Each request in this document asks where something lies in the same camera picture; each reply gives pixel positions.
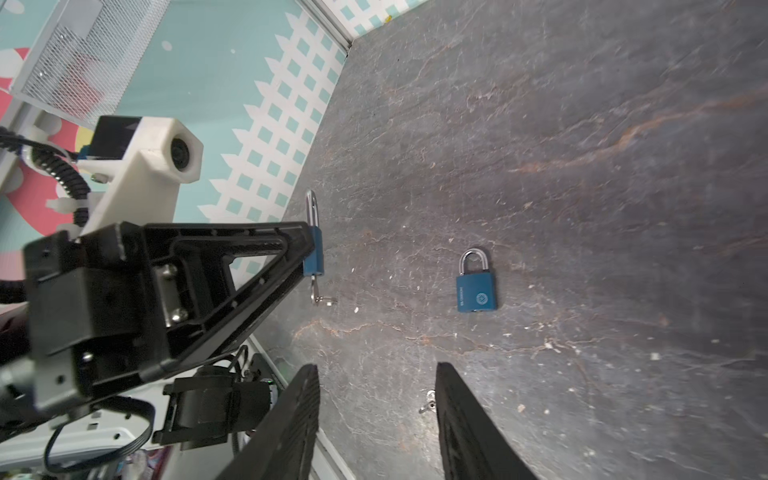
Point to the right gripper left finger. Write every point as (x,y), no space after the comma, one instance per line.
(283,444)

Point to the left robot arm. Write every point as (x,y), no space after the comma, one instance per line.
(206,404)

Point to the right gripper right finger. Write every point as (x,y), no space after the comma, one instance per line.
(471,445)

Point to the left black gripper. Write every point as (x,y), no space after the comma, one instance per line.
(97,325)

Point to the white mesh wall basket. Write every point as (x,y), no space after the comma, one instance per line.
(85,57)

